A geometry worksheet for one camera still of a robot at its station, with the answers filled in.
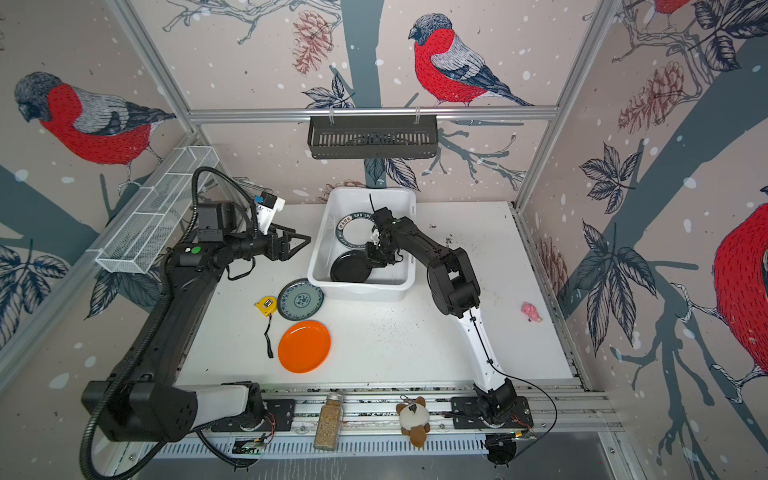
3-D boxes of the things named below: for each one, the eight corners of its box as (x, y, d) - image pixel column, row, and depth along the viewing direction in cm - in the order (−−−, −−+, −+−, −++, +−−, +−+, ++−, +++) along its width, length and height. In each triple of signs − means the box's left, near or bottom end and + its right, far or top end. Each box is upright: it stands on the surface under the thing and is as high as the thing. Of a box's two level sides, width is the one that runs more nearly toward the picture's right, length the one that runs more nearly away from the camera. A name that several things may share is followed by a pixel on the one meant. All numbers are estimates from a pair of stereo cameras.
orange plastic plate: (274, 373, 82) (271, 371, 80) (286, 323, 91) (284, 320, 90) (327, 373, 82) (325, 371, 80) (333, 323, 92) (332, 320, 90)
